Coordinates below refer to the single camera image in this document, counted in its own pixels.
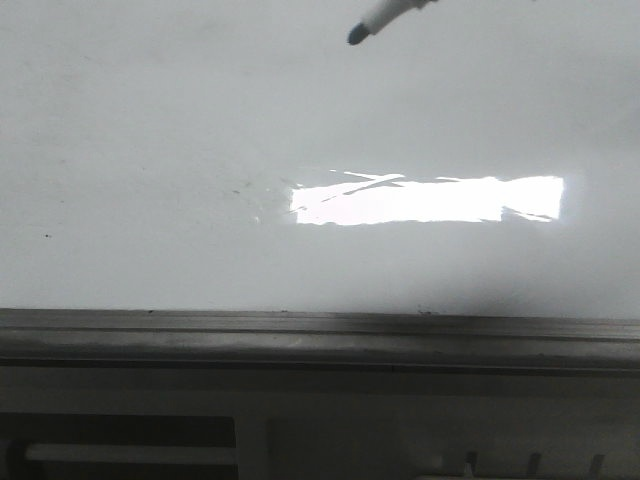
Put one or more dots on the white black whiteboard marker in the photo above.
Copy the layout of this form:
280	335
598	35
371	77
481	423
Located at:
380	16

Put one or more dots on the white whiteboard with aluminium frame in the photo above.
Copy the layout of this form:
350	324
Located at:
230	180

